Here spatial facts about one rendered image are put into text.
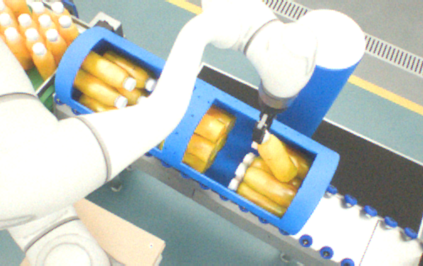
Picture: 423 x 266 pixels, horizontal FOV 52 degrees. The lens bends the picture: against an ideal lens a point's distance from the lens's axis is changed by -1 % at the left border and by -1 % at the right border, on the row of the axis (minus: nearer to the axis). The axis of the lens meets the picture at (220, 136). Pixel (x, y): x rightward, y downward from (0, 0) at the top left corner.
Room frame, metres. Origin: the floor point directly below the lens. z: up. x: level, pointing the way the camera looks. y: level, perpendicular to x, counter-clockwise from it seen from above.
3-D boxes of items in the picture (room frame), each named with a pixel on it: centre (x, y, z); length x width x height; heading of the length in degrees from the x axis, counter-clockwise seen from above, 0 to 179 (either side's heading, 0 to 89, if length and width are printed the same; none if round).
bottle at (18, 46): (0.83, 0.78, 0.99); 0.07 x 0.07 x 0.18
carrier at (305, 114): (1.12, -0.34, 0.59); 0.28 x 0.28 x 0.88
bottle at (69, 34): (0.92, 0.62, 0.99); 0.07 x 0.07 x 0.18
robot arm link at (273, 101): (0.54, -0.11, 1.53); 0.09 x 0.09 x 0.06
